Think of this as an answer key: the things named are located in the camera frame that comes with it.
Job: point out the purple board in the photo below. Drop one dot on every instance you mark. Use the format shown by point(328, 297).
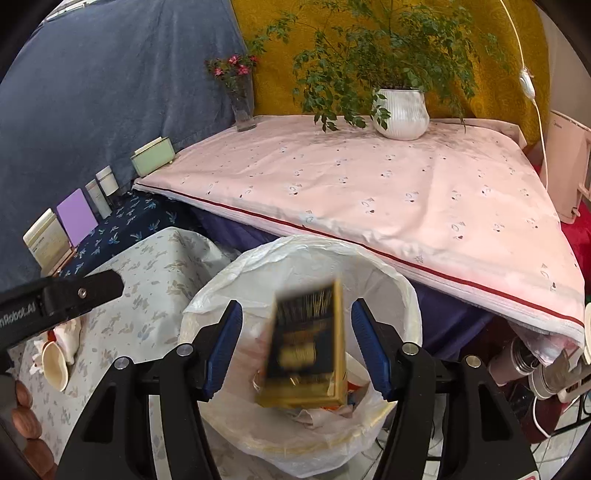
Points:
point(77, 217)

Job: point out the navy leaf print cloth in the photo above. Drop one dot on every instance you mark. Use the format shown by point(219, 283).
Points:
point(124, 221)

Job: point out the pink printed cloth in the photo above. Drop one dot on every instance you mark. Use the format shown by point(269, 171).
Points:
point(369, 198)

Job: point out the white cosmetic tube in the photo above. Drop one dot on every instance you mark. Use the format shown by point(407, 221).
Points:
point(98, 199)

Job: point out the person's left hand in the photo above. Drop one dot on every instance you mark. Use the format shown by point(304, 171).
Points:
point(30, 420)

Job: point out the red and white paper cup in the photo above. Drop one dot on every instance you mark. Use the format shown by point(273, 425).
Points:
point(54, 369)

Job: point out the glass vase with pink flowers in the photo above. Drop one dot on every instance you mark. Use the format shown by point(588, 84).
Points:
point(242, 104)

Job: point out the white floor appliance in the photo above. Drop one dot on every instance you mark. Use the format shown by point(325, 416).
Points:
point(570, 166)

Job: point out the beige book on wooden stand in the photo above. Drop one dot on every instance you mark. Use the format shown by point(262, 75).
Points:
point(46, 242)

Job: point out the blue grey blanket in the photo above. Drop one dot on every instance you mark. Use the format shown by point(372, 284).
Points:
point(92, 92)

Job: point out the yellow cloth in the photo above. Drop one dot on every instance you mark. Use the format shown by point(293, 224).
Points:
point(277, 83)

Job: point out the black and gold box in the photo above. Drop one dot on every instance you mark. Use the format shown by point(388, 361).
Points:
point(304, 341)

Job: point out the bin with white bag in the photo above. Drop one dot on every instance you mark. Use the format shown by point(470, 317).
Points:
point(258, 438)

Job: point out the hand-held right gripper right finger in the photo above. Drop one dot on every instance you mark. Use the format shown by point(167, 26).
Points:
point(369, 350)

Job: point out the white paper towel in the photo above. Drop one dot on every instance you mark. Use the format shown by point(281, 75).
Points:
point(318, 417)

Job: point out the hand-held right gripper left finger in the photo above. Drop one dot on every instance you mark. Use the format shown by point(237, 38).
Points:
point(224, 348)

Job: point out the white cosmetic jar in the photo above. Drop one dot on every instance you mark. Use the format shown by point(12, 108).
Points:
point(107, 181)

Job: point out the dark purple cloth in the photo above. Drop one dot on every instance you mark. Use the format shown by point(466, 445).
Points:
point(452, 314)

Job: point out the white grey cylindrical appliance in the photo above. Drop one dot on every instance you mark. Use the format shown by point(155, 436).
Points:
point(531, 364)

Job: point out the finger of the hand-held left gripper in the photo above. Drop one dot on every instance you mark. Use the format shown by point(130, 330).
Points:
point(83, 290)

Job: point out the green tissue box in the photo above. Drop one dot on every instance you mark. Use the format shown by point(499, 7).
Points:
point(152, 158)

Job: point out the green plant in white pot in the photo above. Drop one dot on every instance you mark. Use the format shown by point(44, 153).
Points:
point(401, 113)

